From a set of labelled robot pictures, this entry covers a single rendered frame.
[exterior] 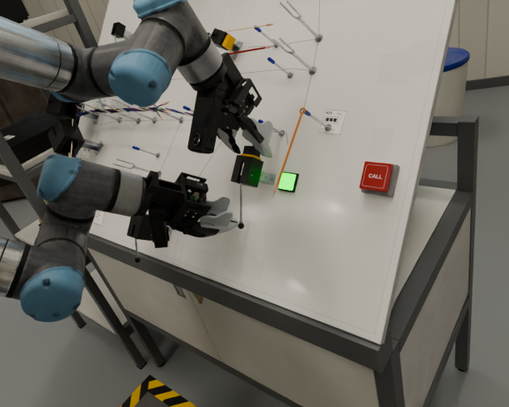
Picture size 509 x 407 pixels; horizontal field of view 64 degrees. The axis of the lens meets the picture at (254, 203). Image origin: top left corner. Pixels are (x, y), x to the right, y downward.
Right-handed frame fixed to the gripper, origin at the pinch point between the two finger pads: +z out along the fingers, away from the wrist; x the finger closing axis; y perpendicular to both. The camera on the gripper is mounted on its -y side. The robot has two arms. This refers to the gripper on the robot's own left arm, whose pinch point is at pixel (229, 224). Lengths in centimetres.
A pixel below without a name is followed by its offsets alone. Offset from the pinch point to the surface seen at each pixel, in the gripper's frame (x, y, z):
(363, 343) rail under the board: -27.7, 7.4, 17.3
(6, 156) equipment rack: 60, -56, -40
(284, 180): 5.9, 10.4, 8.5
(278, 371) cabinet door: -17.0, -33.8, 31.3
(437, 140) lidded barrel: 135, -16, 205
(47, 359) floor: 42, -174, -1
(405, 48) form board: 13.2, 42.3, 16.0
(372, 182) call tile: -6.6, 25.3, 13.1
